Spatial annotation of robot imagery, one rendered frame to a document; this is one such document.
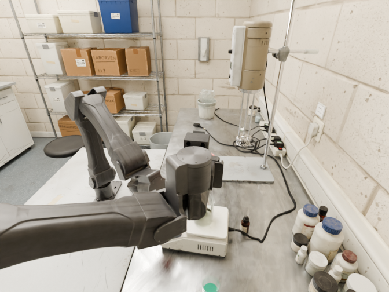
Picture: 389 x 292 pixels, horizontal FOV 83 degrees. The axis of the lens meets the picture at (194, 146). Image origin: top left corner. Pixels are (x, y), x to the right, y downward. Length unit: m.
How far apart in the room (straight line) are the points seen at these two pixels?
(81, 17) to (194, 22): 1.18
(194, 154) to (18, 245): 0.24
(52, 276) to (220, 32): 2.68
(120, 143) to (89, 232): 0.32
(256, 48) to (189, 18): 2.11
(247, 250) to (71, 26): 2.64
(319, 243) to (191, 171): 0.51
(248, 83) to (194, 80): 2.14
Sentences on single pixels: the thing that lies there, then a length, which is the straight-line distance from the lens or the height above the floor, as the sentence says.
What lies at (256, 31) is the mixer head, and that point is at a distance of 0.84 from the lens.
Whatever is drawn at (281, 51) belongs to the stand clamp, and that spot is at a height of 1.42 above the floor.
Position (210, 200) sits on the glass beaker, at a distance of 0.67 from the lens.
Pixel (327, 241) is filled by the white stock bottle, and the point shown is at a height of 0.99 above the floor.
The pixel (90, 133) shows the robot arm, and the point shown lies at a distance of 0.77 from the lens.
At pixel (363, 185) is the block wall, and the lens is 0.83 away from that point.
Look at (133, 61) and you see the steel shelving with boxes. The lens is 2.68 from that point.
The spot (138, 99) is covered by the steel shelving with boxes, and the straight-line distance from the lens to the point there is 2.82.
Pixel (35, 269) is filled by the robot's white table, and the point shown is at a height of 0.90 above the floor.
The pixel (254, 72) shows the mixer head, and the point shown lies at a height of 1.35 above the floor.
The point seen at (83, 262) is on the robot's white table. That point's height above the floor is 0.90.
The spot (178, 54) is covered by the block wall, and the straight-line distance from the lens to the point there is 2.94.
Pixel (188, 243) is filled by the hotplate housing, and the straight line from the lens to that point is 0.70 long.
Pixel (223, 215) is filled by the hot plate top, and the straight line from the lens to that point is 0.72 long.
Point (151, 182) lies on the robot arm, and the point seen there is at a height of 1.18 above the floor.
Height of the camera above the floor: 1.51
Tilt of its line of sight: 29 degrees down
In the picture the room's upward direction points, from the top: straight up
